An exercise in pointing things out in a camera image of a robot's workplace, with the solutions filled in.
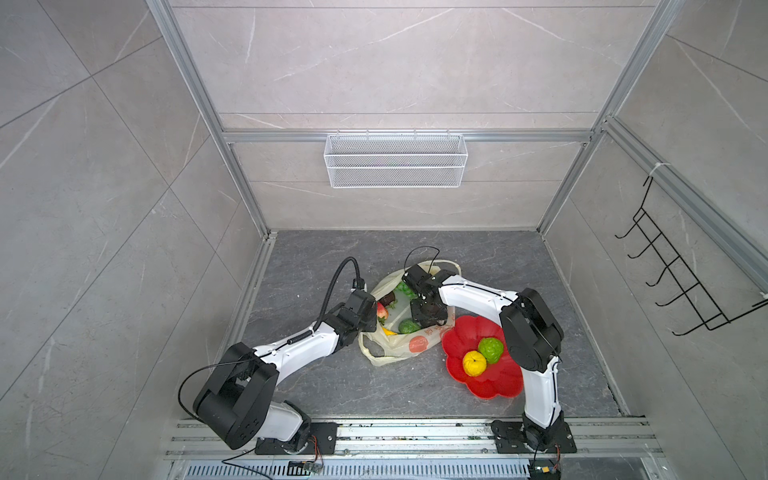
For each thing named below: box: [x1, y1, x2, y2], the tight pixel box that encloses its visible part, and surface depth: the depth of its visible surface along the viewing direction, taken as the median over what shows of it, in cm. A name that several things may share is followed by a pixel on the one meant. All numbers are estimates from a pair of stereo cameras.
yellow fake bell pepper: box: [462, 350, 487, 377], surface depth 83 cm
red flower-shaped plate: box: [442, 315, 523, 399], surface depth 86 cm
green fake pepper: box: [398, 319, 422, 334], surface depth 90 cm
